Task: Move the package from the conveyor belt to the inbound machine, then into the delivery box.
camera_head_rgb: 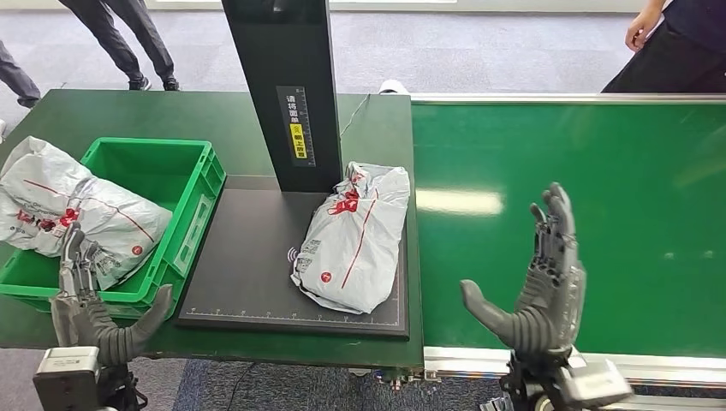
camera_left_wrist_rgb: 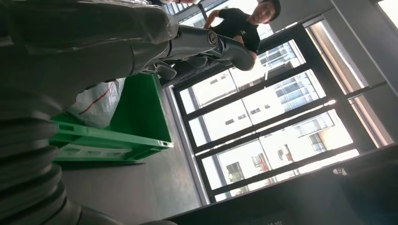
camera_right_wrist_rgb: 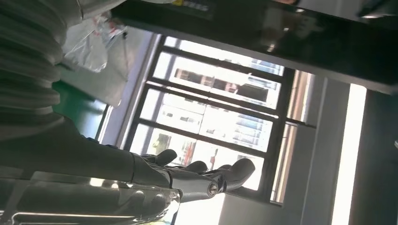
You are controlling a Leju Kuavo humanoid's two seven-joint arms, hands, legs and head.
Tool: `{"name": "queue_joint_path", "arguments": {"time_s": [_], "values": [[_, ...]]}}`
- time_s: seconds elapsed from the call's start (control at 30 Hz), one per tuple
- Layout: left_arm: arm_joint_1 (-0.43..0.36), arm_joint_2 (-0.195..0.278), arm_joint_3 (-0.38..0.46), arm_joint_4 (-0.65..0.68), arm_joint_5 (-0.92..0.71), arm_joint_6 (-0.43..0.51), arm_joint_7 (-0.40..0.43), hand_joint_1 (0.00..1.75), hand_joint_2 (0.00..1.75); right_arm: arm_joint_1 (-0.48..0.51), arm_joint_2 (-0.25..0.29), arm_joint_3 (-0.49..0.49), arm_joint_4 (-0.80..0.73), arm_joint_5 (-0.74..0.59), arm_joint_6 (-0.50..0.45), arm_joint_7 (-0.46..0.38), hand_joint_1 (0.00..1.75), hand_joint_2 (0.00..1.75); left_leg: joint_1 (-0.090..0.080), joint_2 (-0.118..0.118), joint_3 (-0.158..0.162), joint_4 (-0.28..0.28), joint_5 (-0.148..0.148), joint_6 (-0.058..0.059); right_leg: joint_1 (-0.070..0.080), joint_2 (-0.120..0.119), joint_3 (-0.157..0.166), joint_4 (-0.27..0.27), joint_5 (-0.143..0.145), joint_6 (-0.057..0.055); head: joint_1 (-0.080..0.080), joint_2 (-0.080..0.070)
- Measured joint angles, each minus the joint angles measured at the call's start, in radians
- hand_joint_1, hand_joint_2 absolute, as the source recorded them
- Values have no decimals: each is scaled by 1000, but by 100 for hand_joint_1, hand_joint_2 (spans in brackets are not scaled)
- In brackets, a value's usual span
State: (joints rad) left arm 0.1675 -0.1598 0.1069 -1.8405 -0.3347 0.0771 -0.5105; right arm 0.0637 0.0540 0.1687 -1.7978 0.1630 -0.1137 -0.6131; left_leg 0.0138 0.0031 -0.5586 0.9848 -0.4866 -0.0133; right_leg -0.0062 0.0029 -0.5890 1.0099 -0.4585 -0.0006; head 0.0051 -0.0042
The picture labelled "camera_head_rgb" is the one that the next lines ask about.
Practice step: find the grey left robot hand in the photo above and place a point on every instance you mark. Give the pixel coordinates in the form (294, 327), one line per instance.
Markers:
(91, 323)

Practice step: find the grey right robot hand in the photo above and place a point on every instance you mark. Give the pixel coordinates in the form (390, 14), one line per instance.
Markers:
(550, 317)

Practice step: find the grey poly mailer package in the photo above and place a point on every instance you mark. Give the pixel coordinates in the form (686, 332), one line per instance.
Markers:
(68, 193)
(351, 244)

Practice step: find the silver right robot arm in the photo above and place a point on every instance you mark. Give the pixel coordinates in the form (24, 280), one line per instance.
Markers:
(524, 380)

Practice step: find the black scanner platform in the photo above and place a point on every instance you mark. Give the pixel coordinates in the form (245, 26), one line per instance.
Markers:
(244, 255)

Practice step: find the green plastic crate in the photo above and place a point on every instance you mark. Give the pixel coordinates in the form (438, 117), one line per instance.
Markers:
(153, 164)

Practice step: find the dark green table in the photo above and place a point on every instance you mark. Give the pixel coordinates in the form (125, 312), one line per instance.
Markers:
(142, 113)

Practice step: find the person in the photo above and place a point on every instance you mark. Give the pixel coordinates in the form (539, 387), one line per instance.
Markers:
(680, 57)
(14, 76)
(108, 34)

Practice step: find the black yellow column label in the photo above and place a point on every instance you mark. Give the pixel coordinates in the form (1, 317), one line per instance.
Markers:
(299, 142)

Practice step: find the white object behind table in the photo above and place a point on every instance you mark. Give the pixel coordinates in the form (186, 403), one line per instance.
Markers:
(392, 87)

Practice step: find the person's hand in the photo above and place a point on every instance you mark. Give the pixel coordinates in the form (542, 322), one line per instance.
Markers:
(641, 31)

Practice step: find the black scanner column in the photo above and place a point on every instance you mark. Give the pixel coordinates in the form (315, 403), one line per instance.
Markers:
(272, 57)

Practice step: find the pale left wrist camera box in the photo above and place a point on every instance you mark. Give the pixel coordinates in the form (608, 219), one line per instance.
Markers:
(65, 380)

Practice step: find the metal bracket under table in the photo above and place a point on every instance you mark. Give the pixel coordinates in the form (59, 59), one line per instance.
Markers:
(400, 377)

